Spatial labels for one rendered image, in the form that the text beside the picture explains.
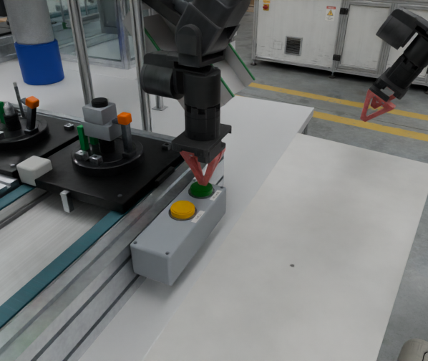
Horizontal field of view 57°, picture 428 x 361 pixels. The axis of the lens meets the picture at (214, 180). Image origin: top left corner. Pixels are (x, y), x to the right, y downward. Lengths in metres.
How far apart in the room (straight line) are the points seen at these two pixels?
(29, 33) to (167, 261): 1.25
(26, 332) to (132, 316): 0.17
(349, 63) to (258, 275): 4.14
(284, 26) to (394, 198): 4.07
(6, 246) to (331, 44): 4.31
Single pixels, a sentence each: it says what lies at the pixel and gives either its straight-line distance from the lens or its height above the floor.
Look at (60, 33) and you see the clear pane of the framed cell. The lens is 2.05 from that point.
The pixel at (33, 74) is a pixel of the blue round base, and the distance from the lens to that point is 1.72.
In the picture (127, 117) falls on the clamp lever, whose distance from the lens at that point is 0.75.
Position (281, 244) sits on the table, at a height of 0.86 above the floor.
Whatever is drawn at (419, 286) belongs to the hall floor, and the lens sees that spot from 2.09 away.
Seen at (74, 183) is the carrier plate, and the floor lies 0.97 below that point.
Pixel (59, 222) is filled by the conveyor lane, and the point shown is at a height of 0.92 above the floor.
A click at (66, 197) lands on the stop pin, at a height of 0.96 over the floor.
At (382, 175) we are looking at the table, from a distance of 1.05.
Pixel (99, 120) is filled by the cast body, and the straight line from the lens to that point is 0.77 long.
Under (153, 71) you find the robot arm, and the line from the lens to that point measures 0.65.
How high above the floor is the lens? 1.35
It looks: 31 degrees down
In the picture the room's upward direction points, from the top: straight up
